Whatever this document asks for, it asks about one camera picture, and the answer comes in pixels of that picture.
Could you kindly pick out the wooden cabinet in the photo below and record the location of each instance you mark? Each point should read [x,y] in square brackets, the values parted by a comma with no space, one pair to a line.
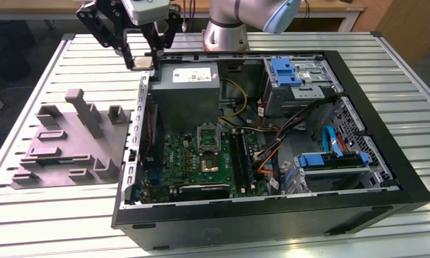
[410,27]

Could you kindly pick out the metal locking lever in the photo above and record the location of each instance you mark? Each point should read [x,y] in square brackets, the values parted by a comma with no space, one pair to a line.
[222,125]

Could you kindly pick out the grey power supply unit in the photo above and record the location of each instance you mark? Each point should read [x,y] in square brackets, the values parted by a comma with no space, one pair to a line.
[183,102]

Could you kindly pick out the blue carrier disk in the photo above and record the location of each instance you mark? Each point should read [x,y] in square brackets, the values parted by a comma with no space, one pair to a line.
[312,160]

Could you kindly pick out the wooden desk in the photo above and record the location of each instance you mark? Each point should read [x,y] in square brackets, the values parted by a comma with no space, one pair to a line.
[39,6]

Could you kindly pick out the black RAM slot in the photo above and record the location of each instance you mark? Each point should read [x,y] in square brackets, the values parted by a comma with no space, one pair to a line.
[247,161]
[240,161]
[251,161]
[236,161]

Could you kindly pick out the black PC case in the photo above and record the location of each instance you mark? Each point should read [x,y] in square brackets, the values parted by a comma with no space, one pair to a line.
[236,225]

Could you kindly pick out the black Nvidia graphics card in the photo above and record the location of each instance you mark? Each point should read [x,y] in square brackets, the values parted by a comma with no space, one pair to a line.
[204,189]

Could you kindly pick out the blue drive bay latch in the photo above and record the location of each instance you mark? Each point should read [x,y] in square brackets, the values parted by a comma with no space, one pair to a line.
[286,72]

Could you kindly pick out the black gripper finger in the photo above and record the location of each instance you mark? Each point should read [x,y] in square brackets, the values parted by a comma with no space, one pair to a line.
[130,60]
[156,59]

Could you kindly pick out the silver CPU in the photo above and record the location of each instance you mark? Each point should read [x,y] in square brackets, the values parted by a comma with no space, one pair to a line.
[143,63]

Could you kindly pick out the grey parts rack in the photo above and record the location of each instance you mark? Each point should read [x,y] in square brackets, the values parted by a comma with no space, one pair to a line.
[79,150]

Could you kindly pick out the blue plastic bracket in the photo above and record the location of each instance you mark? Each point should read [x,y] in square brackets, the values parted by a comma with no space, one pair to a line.
[290,178]

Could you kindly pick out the grey metal disk bay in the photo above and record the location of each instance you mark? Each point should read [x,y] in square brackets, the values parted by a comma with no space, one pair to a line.
[338,171]

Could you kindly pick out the green motherboard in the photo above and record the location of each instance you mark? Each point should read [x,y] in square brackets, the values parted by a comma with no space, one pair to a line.
[179,145]

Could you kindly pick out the green RAM stick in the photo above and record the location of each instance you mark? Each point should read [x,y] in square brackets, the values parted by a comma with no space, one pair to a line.
[58,161]

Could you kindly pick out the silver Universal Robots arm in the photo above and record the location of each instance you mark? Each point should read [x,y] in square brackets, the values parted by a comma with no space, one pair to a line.
[223,32]

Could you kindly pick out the grey metal drive cage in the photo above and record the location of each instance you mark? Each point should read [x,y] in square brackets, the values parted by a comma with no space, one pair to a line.
[308,92]

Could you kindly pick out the CPU socket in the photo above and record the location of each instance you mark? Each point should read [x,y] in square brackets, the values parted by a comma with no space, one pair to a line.
[211,164]

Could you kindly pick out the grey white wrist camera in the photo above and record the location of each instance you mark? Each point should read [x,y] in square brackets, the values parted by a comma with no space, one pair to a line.
[147,12]

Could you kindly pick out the blue VGA port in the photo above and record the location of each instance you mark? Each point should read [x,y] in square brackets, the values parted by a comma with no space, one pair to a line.
[136,194]

